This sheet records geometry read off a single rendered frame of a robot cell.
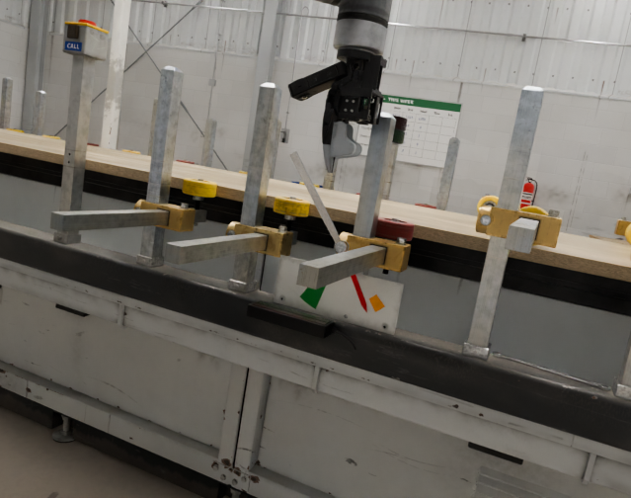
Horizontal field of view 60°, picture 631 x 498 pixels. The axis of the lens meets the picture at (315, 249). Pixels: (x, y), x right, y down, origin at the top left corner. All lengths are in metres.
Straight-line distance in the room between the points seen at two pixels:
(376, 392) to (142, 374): 0.82
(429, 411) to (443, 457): 0.30
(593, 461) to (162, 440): 1.12
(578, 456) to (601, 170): 7.28
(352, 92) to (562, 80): 7.41
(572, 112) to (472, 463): 7.16
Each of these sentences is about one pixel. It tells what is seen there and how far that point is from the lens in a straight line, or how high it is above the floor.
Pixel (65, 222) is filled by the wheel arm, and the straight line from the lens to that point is 1.06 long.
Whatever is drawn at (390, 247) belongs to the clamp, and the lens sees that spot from 1.04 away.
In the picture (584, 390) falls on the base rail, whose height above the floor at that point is 0.70.
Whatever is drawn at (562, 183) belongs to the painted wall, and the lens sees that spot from 8.20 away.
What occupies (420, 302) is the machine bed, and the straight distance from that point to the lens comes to 1.27.
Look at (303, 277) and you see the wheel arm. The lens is 0.74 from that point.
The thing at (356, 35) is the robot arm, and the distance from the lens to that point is 0.99.
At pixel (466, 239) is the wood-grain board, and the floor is 0.89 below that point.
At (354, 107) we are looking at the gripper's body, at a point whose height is 1.10.
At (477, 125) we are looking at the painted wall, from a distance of 8.20.
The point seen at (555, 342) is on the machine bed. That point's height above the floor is 0.71.
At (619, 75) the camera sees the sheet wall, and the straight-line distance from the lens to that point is 8.45.
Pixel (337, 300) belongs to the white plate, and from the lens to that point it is 1.09.
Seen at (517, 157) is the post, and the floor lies 1.06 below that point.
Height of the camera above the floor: 1.00
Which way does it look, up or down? 9 degrees down
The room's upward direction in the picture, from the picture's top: 9 degrees clockwise
